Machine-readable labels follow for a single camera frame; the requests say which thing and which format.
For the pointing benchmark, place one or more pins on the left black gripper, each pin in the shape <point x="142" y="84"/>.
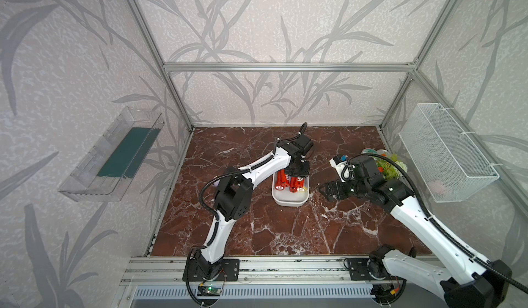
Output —
<point x="305" y="173"/>

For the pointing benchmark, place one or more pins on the round colourful tin lid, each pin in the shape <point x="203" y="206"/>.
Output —
<point x="370" y="151"/>

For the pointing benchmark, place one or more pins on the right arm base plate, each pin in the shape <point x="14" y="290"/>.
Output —
<point x="364" y="269"/>

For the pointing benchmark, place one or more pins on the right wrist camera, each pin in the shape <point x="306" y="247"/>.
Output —
<point x="342" y="166"/>

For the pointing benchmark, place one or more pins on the aluminium cage frame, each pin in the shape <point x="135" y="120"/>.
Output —
<point x="411" y="69"/>

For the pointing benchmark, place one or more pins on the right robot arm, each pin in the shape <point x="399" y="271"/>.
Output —
<point x="467" y="278"/>

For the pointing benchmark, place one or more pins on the aluminium front rail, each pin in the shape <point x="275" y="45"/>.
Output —
<point x="253" y="270"/>

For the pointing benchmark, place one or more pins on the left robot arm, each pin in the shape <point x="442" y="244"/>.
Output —
<point x="228" y="198"/>

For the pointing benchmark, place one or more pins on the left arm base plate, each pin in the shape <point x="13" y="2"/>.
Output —
<point x="224" y="269"/>

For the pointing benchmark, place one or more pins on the white plastic storage tray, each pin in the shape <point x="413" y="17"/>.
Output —
<point x="287" y="198"/>

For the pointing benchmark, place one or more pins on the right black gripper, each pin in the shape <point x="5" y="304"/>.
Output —
<point x="337" y="184"/>

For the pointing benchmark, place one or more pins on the clear acrylic wall shelf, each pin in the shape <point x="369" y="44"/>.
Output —
<point x="108" y="169"/>

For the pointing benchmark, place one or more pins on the green circuit board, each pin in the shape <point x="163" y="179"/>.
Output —
<point x="210" y="290"/>

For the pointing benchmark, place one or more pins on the red flashlight with white label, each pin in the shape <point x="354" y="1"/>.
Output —
<point x="296" y="184"/>

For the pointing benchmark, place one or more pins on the white wire mesh basket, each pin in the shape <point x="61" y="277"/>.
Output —
<point x="451" y="165"/>

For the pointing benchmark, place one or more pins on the potted artificial flower plant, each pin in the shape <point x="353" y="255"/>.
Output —
<point x="388" y="170"/>

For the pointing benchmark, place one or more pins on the red ribbed flashlight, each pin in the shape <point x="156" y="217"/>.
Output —
<point x="281" y="181"/>

